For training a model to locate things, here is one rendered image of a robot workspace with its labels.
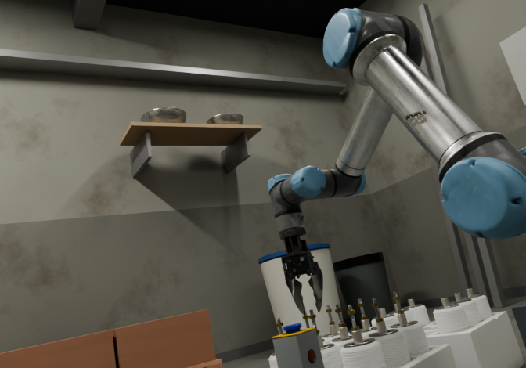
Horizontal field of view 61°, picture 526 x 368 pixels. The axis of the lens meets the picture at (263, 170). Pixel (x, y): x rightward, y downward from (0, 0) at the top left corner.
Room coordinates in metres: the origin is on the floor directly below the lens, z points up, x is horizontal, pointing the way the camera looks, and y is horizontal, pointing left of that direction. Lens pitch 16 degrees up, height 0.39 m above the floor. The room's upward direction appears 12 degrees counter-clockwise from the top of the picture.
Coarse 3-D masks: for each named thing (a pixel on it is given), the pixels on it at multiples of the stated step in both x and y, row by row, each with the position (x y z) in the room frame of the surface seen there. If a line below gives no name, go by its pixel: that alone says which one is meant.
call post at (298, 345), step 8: (296, 336) 0.99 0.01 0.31; (304, 336) 1.01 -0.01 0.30; (312, 336) 1.03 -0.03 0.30; (280, 344) 1.02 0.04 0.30; (288, 344) 1.00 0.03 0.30; (296, 344) 0.99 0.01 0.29; (304, 344) 1.00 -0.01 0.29; (312, 344) 1.02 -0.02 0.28; (280, 352) 1.02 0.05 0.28; (288, 352) 1.01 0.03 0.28; (296, 352) 0.99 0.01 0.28; (304, 352) 1.00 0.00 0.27; (320, 352) 1.04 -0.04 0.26; (280, 360) 1.02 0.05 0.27; (288, 360) 1.01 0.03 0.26; (296, 360) 0.99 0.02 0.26; (304, 360) 0.99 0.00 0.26; (320, 360) 1.03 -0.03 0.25
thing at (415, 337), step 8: (392, 328) 1.30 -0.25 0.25; (400, 328) 1.28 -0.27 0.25; (408, 328) 1.27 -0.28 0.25; (416, 328) 1.27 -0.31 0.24; (408, 336) 1.27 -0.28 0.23; (416, 336) 1.27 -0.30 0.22; (424, 336) 1.29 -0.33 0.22; (408, 344) 1.27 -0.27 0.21; (416, 344) 1.27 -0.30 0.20; (424, 344) 1.28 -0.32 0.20; (416, 352) 1.27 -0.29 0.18; (424, 352) 1.28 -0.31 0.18
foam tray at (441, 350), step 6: (432, 348) 1.33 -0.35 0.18; (438, 348) 1.28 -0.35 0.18; (444, 348) 1.29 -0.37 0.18; (450, 348) 1.32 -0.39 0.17; (426, 354) 1.25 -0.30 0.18; (432, 354) 1.24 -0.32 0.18; (438, 354) 1.26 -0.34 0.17; (444, 354) 1.29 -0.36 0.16; (450, 354) 1.31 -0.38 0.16; (414, 360) 1.20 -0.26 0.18; (420, 360) 1.19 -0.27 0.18; (426, 360) 1.20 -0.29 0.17; (432, 360) 1.23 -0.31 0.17; (438, 360) 1.25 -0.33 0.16; (444, 360) 1.28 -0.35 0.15; (450, 360) 1.30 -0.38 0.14; (402, 366) 1.15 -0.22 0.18; (408, 366) 1.14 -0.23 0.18; (414, 366) 1.15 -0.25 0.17; (420, 366) 1.18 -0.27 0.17; (426, 366) 1.20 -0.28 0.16; (432, 366) 1.22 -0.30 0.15; (438, 366) 1.25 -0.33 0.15; (444, 366) 1.27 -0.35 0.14; (450, 366) 1.30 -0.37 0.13
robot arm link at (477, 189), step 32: (352, 32) 0.75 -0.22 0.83; (384, 32) 0.74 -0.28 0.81; (352, 64) 0.78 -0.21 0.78; (384, 64) 0.74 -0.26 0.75; (384, 96) 0.75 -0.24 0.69; (416, 96) 0.70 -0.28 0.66; (448, 96) 0.70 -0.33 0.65; (416, 128) 0.71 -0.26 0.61; (448, 128) 0.67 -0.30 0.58; (480, 128) 0.68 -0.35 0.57; (448, 160) 0.66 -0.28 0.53; (480, 160) 0.61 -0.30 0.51; (512, 160) 0.62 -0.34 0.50; (448, 192) 0.66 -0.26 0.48; (480, 192) 0.62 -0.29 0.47; (512, 192) 0.59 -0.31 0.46; (480, 224) 0.64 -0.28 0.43; (512, 224) 0.61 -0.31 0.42
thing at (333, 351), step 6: (330, 348) 1.18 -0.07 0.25; (336, 348) 1.19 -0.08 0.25; (324, 354) 1.17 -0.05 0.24; (330, 354) 1.17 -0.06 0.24; (336, 354) 1.18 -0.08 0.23; (324, 360) 1.17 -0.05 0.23; (330, 360) 1.17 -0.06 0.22; (336, 360) 1.18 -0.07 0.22; (342, 360) 1.21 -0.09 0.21; (324, 366) 1.17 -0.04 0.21; (330, 366) 1.17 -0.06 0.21; (336, 366) 1.17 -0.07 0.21; (342, 366) 1.19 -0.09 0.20
